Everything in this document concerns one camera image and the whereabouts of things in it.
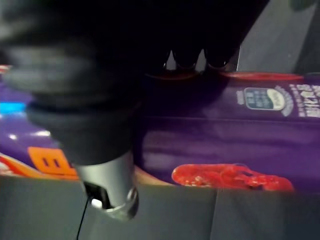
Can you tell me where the grey storage box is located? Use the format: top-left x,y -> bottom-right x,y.
0,173 -> 320,240

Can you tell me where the right robot hand black cloth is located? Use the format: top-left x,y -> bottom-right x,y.
0,0 -> 272,222

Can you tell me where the thin black cable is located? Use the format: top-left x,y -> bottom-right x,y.
76,196 -> 90,240

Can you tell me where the purple chips bag orange label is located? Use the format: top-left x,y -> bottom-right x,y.
0,64 -> 81,181

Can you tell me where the purple chips bag red lobster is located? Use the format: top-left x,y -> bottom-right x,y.
133,71 -> 320,194

